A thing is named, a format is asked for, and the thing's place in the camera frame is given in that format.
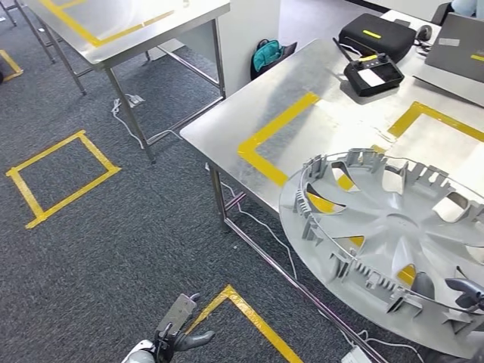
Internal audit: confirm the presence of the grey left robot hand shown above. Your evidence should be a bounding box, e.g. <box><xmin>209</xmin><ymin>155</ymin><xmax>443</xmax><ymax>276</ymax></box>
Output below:
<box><xmin>156</xmin><ymin>324</ymin><xmax>216</xmax><ymax>354</ymax></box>

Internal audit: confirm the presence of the white desk under laptop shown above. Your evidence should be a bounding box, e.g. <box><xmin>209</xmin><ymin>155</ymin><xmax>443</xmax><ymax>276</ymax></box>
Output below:
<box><xmin>380</xmin><ymin>8</ymin><xmax>484</xmax><ymax>109</ymax></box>

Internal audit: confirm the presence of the black zip case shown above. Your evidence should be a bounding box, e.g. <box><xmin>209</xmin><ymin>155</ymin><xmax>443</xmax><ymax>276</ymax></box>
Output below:
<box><xmin>338</xmin><ymin>13</ymin><xmax>417</xmax><ymax>64</ymax></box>

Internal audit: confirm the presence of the black remote controller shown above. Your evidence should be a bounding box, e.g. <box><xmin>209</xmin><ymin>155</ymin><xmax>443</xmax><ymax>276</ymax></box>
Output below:
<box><xmin>332</xmin><ymin>37</ymin><xmax>405</xmax><ymax>98</ymax></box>

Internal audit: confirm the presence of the person at laptop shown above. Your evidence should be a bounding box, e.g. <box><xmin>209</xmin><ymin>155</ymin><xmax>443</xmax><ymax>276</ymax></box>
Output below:
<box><xmin>450</xmin><ymin>0</ymin><xmax>484</xmax><ymax>18</ymax></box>

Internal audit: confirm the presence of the grey plastic wheel cover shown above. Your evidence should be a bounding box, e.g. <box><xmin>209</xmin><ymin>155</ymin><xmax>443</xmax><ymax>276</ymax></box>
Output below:
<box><xmin>279</xmin><ymin>147</ymin><xmax>484</xmax><ymax>359</ymax></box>

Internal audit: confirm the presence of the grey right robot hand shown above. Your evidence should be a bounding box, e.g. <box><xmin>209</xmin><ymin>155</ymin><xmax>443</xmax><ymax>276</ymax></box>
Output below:
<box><xmin>411</xmin><ymin>271</ymin><xmax>484</xmax><ymax>321</ymax></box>

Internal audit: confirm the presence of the white desk with side panel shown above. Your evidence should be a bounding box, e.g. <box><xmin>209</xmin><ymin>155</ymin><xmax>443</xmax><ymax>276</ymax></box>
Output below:
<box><xmin>147</xmin><ymin>0</ymin><xmax>282</xmax><ymax>97</ymax></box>

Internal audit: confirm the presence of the steel workbench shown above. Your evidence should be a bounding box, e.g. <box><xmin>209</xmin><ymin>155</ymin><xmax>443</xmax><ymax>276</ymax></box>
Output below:
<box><xmin>179</xmin><ymin>39</ymin><xmax>484</xmax><ymax>363</ymax></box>

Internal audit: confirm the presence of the steel table with tape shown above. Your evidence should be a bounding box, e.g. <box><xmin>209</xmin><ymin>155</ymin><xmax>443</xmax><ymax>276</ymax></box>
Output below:
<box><xmin>0</xmin><ymin>0</ymin><xmax>230</xmax><ymax>166</ymax></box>

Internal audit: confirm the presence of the yellow tape rectangle on steel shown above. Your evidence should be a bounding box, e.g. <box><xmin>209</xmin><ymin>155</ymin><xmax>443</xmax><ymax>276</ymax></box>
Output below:
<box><xmin>38</xmin><ymin>0</ymin><xmax>175</xmax><ymax>48</ymax></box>

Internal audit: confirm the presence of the grey laptop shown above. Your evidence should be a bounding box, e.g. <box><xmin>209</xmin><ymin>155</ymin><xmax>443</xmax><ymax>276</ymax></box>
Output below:
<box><xmin>413</xmin><ymin>12</ymin><xmax>484</xmax><ymax>109</ymax></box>

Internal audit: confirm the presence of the yellow double-square tape outline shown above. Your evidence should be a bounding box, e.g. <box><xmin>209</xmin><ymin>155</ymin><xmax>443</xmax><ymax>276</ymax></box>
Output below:
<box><xmin>237</xmin><ymin>92</ymin><xmax>484</xmax><ymax>289</ymax></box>

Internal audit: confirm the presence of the white cable under bench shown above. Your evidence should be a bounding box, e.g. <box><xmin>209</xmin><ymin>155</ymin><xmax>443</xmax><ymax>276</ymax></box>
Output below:
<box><xmin>204</xmin><ymin>163</ymin><xmax>300</xmax><ymax>281</ymax></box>

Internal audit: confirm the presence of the teal and black backpack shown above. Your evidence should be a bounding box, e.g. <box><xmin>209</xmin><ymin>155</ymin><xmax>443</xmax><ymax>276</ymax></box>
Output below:
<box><xmin>250</xmin><ymin>39</ymin><xmax>298</xmax><ymax>82</ymax></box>

